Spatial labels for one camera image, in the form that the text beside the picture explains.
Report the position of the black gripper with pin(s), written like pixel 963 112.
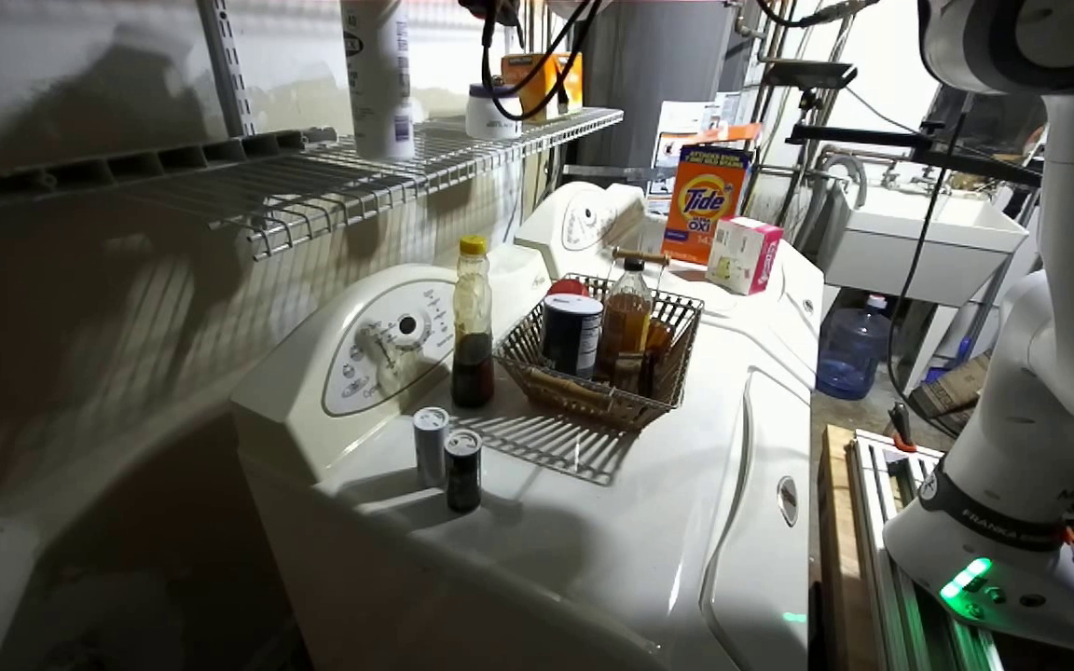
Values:
pixel 506 12

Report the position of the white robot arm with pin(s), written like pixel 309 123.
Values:
pixel 989 527

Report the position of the tall bottle dark liquid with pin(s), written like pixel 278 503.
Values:
pixel 472 370

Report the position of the amber bottle white label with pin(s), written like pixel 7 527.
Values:
pixel 626 331

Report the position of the orange box on shelf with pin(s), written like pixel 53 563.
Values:
pixel 544 84

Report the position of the white jar purple lid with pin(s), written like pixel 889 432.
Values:
pixel 492 117

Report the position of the grey water heater tank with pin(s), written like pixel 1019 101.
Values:
pixel 644 55

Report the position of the white dryer machine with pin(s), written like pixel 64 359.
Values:
pixel 579 230

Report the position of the orange Tide detergent box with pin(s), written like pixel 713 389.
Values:
pixel 712 184

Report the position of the red lidded container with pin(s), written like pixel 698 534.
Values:
pixel 569 290

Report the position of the dark can white lid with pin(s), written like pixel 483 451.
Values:
pixel 574 333

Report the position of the pink and white box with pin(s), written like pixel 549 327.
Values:
pixel 743 256

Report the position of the grey small can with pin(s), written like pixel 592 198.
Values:
pixel 429 425

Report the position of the dark small can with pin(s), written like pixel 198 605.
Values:
pixel 464 471

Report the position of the white washing machine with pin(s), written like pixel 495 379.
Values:
pixel 664 548

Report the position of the blue water jug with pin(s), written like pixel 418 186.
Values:
pixel 852 349

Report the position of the white utility sink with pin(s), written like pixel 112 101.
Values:
pixel 933 250

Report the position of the white wire shelf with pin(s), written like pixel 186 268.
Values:
pixel 286 186

